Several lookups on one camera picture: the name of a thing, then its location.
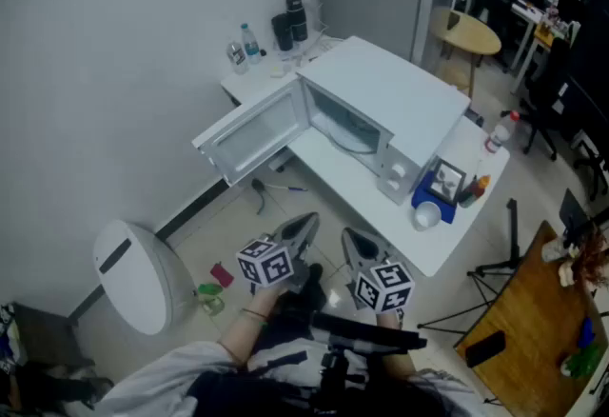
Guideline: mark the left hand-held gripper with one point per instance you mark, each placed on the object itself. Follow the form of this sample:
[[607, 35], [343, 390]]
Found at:
[[266, 265]]

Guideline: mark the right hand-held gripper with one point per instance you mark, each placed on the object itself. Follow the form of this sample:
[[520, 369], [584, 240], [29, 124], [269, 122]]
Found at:
[[385, 286]]

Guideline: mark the clear plastic tray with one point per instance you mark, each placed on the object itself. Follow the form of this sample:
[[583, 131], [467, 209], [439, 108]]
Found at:
[[354, 141]]

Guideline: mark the person's left forearm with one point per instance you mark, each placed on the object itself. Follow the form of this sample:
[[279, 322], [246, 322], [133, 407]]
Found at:
[[247, 334]]

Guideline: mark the person's right forearm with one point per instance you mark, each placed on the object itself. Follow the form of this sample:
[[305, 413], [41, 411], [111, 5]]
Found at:
[[387, 321]]

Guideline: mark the blue and white pen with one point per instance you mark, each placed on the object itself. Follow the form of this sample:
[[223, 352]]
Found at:
[[290, 188]]

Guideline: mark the person's black trousers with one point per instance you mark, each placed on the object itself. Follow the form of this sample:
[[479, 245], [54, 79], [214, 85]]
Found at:
[[297, 305]]

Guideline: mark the white cup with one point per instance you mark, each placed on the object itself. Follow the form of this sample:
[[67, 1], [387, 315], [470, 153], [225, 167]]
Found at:
[[426, 216]]

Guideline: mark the white round microwave button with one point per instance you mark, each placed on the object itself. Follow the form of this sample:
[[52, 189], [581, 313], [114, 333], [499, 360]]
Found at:
[[392, 185]]

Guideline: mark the blue box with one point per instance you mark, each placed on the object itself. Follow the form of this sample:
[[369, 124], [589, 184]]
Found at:
[[421, 193]]

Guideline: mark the red object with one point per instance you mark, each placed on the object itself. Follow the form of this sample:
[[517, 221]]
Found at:
[[221, 275]]

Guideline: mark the white microwave timer knob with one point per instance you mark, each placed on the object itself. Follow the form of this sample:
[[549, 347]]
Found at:
[[398, 170]]

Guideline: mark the dark wrist band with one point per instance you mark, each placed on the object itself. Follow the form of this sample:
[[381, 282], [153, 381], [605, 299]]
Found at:
[[252, 313]]

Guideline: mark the green cup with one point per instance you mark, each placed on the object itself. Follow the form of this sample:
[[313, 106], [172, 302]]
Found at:
[[210, 298]]

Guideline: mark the squeeze bottle orange cap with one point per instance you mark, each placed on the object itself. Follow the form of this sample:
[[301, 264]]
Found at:
[[473, 191]]

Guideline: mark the black tripod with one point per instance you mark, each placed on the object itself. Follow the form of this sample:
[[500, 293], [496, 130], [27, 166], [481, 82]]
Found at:
[[511, 258]]

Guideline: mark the black phone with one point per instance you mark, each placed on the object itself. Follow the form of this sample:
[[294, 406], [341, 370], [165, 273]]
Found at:
[[485, 348]]

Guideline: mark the white lidded trash bin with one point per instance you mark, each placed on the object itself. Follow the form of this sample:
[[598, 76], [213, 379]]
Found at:
[[143, 277]]

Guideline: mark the small pale box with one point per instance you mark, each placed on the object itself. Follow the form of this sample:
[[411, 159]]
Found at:
[[278, 72]]

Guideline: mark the white microwave oven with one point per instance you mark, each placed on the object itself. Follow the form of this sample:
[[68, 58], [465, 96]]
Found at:
[[399, 86]]

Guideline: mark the white bottle red cap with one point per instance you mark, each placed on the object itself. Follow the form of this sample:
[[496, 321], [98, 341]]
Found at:
[[498, 134]]

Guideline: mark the clear water bottle dark label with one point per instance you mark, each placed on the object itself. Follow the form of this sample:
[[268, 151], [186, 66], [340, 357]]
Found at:
[[237, 57]]

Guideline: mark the clear water bottle blue label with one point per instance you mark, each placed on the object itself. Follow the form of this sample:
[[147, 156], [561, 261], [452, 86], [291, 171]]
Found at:
[[251, 44]]

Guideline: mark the person's white shirt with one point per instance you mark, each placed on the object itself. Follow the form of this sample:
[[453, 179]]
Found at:
[[157, 377]]

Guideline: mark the black tumbler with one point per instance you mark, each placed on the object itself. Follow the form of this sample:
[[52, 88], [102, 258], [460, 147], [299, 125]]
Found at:
[[283, 32]]

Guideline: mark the black pump bottle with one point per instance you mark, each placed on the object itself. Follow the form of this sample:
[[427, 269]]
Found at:
[[299, 17]]

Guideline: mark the brown-haired doll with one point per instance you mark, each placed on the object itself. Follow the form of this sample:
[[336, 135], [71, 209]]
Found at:
[[592, 258]]

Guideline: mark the blue figurine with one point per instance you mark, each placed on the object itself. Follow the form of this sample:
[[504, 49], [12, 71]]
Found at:
[[586, 333]]

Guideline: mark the round wooden side table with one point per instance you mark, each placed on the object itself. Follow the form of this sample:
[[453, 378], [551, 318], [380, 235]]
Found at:
[[468, 36]]

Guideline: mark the green toy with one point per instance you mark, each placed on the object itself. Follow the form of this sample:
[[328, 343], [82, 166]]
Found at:
[[580, 363]]

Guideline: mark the black office chair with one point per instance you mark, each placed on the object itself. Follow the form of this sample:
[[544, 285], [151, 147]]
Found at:
[[592, 163], [547, 91]]

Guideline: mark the dark grey stool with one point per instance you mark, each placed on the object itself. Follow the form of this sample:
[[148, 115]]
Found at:
[[45, 334]]

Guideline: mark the white office desk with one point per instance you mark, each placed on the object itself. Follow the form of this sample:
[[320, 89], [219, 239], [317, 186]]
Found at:
[[525, 20]]

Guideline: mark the black bag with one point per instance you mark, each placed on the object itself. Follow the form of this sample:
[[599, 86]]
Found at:
[[57, 386]]

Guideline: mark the black chest camera rig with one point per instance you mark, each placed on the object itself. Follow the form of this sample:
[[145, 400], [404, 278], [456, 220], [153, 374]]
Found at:
[[361, 334]]

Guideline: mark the black picture frame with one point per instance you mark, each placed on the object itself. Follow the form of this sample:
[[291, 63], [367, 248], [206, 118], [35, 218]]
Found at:
[[446, 182]]

